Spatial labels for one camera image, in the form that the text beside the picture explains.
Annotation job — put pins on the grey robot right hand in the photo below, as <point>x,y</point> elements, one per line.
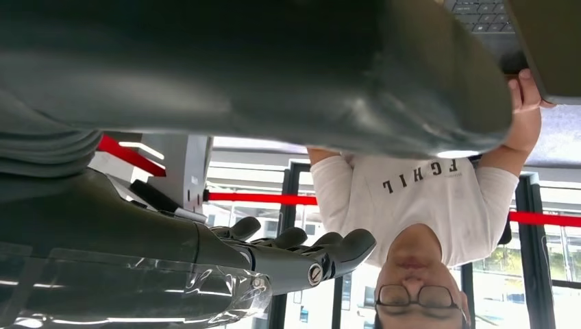
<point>227,68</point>

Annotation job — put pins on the person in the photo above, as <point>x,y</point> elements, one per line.
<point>431,204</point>

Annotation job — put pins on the grey laptop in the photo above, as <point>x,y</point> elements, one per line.
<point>554,45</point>

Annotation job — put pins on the grey kiosk stand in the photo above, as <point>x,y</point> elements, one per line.
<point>181,168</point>

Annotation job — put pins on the red barrier strip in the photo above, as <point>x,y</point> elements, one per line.
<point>263,198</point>

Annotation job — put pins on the black rod with white tip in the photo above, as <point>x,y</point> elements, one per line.
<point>150,195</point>

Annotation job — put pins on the black window frame post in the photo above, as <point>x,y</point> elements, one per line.
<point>528,254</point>
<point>292,181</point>

